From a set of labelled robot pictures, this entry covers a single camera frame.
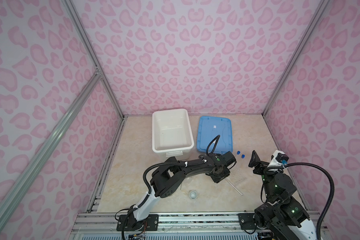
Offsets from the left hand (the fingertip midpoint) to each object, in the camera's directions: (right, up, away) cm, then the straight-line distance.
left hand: (229, 176), depth 85 cm
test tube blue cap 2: (+6, +12, -5) cm, 14 cm away
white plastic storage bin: (-34, +22, +22) cm, 46 cm away
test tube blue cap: (+4, +14, -3) cm, 15 cm away
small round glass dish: (-21, -9, -3) cm, 23 cm away
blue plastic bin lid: (-7, +28, +26) cm, 39 cm away
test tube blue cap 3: (+2, -6, -1) cm, 7 cm away
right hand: (+10, +16, -16) cm, 25 cm away
